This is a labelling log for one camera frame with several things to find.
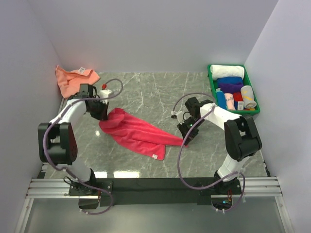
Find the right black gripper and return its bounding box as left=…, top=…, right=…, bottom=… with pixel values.
left=177, top=117, right=205, bottom=146

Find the purple rolled towel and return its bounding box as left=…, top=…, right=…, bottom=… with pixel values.
left=218, top=83, right=244, bottom=94

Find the white label on salmon towel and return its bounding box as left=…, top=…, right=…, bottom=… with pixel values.
left=78, top=67, right=86, bottom=75

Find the yellow grey patterned towel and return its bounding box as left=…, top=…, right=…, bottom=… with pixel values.
left=241, top=85, right=257, bottom=109

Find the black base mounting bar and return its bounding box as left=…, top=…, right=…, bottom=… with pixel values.
left=69, top=177, right=242, bottom=209

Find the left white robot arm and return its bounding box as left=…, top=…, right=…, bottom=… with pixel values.
left=38, top=84, right=114, bottom=195

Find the red rolled towel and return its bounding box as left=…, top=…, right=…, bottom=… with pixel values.
left=233, top=92, right=244, bottom=111

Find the light blue rolled towel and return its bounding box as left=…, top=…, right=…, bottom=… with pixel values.
left=216, top=91, right=227, bottom=110

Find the salmon orange towel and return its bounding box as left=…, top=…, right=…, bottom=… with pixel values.
left=55, top=66, right=100, bottom=99

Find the aluminium rail frame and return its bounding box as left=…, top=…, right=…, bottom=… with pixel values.
left=14, top=97, right=294, bottom=233

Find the pink white rolled towel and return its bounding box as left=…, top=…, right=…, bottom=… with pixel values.
left=225, top=93, right=235, bottom=111

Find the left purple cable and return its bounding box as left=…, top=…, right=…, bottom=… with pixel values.
left=42, top=78, right=124, bottom=216

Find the green plastic bin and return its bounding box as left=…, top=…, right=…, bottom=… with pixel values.
left=207, top=65, right=260, bottom=115

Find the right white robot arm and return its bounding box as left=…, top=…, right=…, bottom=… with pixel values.
left=175, top=97, right=262, bottom=194

